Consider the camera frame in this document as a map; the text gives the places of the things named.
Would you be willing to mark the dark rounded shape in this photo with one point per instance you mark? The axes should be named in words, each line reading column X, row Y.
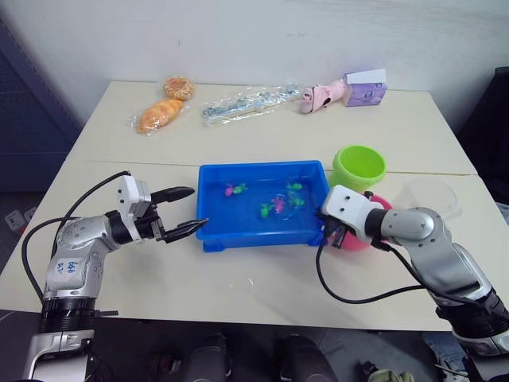
column 208, row 358
column 306, row 360

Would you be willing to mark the long bread in bag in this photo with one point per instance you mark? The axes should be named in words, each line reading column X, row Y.
column 157, row 115

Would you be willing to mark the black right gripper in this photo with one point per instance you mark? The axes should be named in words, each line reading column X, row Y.
column 337, row 235

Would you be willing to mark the white power strip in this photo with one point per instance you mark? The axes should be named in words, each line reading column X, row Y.
column 20, row 219

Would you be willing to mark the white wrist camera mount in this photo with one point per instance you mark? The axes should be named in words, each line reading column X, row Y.
column 350, row 207
column 131, row 195

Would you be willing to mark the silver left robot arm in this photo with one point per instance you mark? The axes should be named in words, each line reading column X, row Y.
column 75, row 254

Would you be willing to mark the pink plastic bucket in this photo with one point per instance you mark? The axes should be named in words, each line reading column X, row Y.
column 358, row 243

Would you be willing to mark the pink toy fish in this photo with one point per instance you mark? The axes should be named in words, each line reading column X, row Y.
column 279, row 205
column 228, row 191

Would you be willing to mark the blue plastic tub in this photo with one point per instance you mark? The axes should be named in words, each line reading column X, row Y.
column 238, row 235

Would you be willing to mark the green plastic bucket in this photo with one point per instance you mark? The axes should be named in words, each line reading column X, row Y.
column 360, row 165

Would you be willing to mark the dark blue cabinet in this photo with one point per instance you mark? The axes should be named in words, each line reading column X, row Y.
column 28, row 119

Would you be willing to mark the clear plastic cup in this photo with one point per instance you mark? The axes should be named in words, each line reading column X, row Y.
column 431, row 199

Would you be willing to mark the green toy fish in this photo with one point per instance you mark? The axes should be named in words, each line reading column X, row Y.
column 264, row 211
column 294, row 185
column 239, row 189

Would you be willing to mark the purple tissue box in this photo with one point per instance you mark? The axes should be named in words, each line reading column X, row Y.
column 366, row 94

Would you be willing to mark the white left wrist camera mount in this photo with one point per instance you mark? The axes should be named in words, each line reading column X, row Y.
column 131, row 195

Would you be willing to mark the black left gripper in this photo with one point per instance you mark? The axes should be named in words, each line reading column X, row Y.
column 149, row 230

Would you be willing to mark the round bread in bag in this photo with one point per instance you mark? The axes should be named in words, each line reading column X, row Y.
column 179, row 87

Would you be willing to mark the clear plastic packet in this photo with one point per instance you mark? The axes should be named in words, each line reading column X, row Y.
column 246, row 103

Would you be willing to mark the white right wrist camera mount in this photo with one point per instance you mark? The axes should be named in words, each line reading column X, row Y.
column 350, row 207

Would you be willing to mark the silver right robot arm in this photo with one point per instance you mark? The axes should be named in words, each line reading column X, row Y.
column 437, row 246

